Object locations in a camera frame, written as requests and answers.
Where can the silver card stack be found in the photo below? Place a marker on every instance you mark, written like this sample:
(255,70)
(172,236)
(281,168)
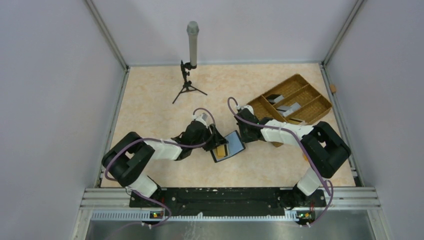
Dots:
(286,110)

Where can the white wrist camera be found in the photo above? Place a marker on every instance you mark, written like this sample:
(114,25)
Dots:
(245,107)
(204,118)

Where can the black mini tripod stand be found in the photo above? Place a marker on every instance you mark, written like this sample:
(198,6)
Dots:
(187,86)

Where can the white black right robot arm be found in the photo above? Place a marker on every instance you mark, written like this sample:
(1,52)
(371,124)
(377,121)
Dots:
(323,148)

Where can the small wooden wall block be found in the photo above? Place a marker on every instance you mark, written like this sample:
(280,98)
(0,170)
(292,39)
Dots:
(332,88)

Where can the woven wicker divided tray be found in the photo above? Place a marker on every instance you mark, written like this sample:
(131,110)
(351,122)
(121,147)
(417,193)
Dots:
(314,106)

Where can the black card stack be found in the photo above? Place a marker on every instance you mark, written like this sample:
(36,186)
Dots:
(274,98)

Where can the grey microphone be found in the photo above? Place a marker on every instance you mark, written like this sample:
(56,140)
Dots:
(193,32)

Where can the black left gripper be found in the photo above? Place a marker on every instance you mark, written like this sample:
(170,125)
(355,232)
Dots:
(220,140)

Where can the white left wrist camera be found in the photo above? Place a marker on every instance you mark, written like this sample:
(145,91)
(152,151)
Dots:
(204,118)

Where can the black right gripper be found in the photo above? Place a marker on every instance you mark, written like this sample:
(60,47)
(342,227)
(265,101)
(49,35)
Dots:
(244,139)

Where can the black leather card holder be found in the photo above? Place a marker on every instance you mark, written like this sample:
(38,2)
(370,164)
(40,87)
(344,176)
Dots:
(234,147)

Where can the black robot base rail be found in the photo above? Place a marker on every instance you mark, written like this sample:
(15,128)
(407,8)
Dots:
(236,201)

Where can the gold card stack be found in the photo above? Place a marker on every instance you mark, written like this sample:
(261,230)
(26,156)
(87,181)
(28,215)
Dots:
(296,121)

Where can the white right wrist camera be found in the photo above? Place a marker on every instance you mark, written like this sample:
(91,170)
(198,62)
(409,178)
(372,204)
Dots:
(245,107)

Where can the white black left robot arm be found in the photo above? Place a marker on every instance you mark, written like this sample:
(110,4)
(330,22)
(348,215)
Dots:
(126,161)

